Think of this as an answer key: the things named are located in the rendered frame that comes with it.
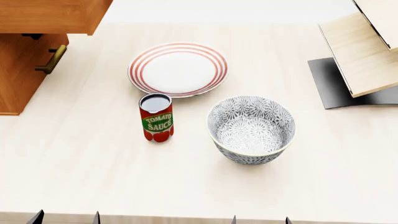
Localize brass drawer handle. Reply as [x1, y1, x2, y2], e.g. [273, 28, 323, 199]
[34, 44, 68, 75]

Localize grey floral patterned bowl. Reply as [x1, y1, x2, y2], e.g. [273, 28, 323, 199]
[206, 95, 297, 166]

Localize dark drawer handle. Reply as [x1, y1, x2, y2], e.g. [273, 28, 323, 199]
[21, 33, 44, 41]

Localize orange wooden cabinet drawer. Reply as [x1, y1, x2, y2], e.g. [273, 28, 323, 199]
[0, 0, 114, 36]

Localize light wooden shelf rack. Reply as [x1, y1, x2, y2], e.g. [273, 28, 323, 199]
[317, 0, 398, 99]

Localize orange wooden cabinet body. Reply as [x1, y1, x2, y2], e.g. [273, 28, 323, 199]
[0, 33, 70, 116]

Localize white plate with red rings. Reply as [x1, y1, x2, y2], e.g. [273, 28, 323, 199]
[127, 41, 229, 99]

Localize red tomato sauce can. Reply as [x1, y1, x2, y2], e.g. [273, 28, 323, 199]
[138, 92, 175, 144]

